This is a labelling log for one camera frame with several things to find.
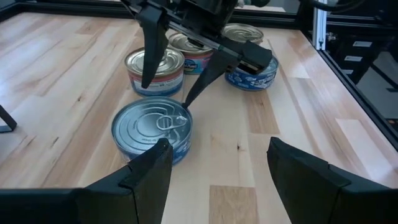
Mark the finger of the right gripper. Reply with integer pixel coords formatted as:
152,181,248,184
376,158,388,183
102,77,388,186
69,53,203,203
138,7,170,89
182,49,240,109

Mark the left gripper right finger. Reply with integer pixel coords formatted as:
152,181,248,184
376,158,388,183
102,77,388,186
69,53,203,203
267,136,398,224

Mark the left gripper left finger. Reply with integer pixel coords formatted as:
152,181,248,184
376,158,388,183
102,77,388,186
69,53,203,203
0,138,174,224

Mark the blue albacore tuna can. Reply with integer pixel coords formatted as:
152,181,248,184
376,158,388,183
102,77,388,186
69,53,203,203
111,96,193,166
224,54,280,92

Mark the gold-lid pink salmon can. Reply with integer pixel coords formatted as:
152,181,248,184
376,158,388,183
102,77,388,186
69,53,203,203
167,32,215,75
222,22,265,46
124,47,186,98

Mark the black cabinet with labels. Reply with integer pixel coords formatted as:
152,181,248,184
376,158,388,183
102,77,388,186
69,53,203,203
328,30,398,85

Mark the aluminium frame post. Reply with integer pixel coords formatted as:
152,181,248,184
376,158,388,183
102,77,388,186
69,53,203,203
312,0,328,50

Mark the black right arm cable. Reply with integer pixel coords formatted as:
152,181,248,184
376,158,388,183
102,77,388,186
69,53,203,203
306,0,366,10

